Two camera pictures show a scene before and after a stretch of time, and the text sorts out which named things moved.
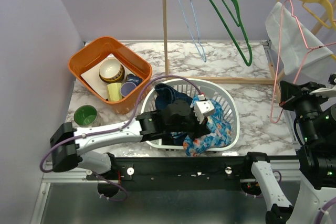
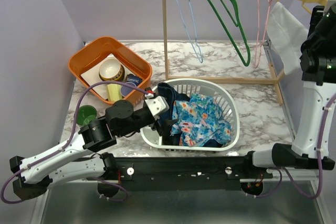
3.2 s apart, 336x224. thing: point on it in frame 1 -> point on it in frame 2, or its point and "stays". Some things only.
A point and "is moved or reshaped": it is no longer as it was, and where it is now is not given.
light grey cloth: (297, 49) stays
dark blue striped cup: (130, 77) stays
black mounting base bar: (161, 173) stays
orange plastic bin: (87, 55) stays
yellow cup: (114, 91) stays
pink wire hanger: (310, 48) -> (256, 60)
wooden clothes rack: (188, 79) stays
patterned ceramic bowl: (111, 70) stays
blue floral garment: (219, 135) is moved or reshaped
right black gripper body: (301, 100) -> (317, 15)
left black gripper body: (194, 126) -> (159, 128)
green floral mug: (85, 115) stays
